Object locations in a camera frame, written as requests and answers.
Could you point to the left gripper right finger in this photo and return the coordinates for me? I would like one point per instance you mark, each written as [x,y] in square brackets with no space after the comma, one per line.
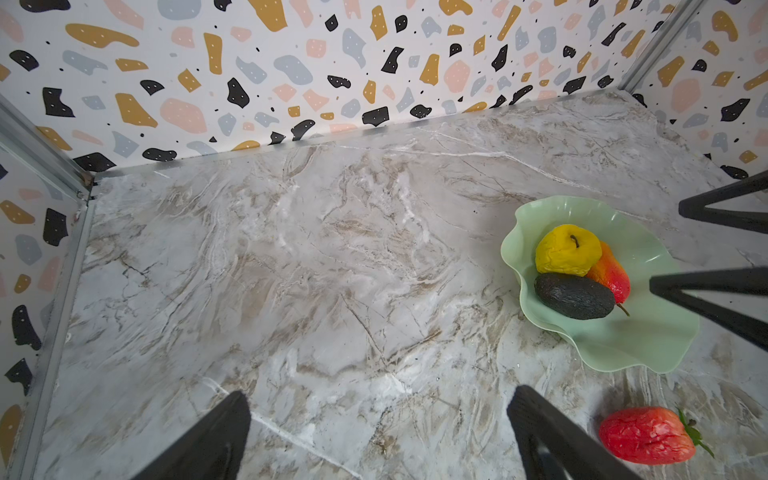
[551,446]

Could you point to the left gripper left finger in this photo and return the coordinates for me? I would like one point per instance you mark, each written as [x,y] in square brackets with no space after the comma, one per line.
[212,449]

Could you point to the red-orange fake mango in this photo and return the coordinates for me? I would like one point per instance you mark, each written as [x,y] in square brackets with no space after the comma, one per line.
[610,273]

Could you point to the dark fake avocado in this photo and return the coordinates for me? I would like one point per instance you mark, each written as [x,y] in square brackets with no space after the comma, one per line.
[575,297]

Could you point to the yellow fake apple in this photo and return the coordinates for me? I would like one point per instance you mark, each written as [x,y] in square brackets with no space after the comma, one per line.
[568,249]

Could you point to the red fake strawberry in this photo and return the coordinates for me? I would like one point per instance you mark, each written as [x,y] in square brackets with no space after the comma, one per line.
[652,436]

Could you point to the light green wavy bowl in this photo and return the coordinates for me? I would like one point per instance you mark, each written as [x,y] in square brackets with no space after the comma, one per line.
[656,334]

